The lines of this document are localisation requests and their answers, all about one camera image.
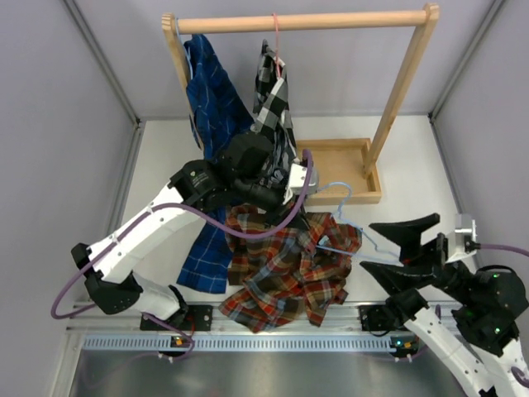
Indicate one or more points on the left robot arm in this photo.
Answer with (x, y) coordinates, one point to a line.
(201, 186)

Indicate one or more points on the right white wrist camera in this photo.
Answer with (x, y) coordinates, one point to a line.
(462, 241)

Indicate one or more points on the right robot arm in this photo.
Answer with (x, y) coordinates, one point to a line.
(466, 318)

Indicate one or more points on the light blue hanger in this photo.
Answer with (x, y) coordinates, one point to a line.
(388, 256)
(185, 50)

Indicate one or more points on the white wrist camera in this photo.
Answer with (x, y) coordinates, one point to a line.
(296, 179)
(462, 241)

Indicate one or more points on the pink wire hanger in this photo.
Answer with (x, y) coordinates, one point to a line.
(278, 45)

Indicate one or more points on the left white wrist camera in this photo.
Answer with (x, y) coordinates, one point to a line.
(296, 179)

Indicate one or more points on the red brown plaid shirt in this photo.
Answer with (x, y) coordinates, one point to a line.
(293, 272)

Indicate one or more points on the black white checked shirt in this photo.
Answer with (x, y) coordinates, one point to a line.
(272, 116)

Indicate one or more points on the wooden clothes rack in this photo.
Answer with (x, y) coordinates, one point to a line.
(352, 160)

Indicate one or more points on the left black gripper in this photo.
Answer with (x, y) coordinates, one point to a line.
(278, 204)

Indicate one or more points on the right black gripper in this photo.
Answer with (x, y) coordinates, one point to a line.
(422, 262)

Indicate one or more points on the white slotted cable duct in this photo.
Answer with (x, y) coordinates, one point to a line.
(238, 343)

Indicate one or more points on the blue plaid shirt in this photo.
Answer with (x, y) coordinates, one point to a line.
(218, 115)

